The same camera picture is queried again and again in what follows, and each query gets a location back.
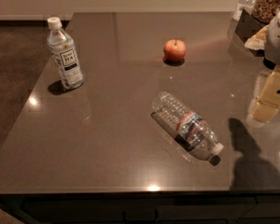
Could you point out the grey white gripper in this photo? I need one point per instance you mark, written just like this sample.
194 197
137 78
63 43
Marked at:
278 42

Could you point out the clear plastic water bottle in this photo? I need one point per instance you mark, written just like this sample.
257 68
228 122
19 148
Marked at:
190 129

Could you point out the clear bottle in background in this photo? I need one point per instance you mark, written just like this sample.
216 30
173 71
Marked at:
241 6

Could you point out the red apple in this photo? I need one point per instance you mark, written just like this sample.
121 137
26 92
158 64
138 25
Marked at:
174 50

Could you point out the upright tea bottle white cap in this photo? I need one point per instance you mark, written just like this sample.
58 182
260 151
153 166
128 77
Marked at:
64 53

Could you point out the pale snack packet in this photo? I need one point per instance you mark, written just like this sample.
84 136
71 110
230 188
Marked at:
257 41

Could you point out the black snack box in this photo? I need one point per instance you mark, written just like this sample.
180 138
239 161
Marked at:
247 26

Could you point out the jar of nuts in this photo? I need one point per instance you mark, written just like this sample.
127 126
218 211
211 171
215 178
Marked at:
265 10

